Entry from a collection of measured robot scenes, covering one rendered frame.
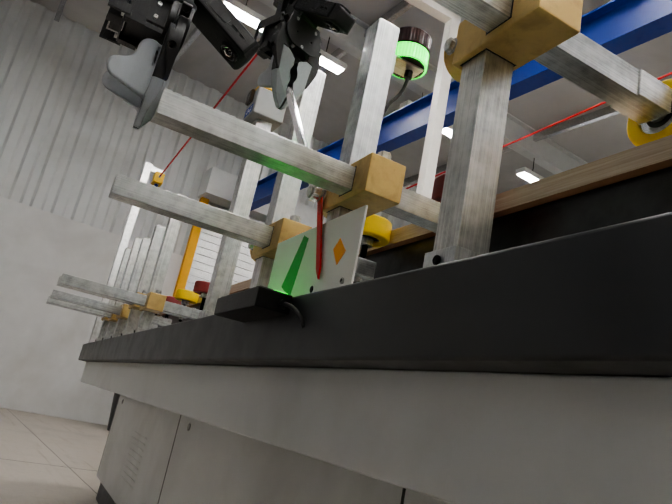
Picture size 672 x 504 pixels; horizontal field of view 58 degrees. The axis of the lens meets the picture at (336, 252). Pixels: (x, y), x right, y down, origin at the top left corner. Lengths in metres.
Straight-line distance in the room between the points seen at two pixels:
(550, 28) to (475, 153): 0.12
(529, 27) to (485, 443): 0.35
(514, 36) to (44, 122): 8.27
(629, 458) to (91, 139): 8.56
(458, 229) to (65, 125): 8.32
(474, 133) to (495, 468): 0.29
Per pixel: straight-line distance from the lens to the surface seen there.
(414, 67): 0.90
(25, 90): 8.83
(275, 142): 0.70
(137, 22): 0.69
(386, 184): 0.71
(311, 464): 1.14
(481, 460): 0.47
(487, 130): 0.58
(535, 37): 0.60
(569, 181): 0.76
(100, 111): 8.94
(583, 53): 0.65
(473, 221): 0.54
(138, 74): 0.68
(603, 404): 0.41
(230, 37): 0.73
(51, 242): 8.36
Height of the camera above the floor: 0.56
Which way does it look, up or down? 16 degrees up
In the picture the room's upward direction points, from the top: 12 degrees clockwise
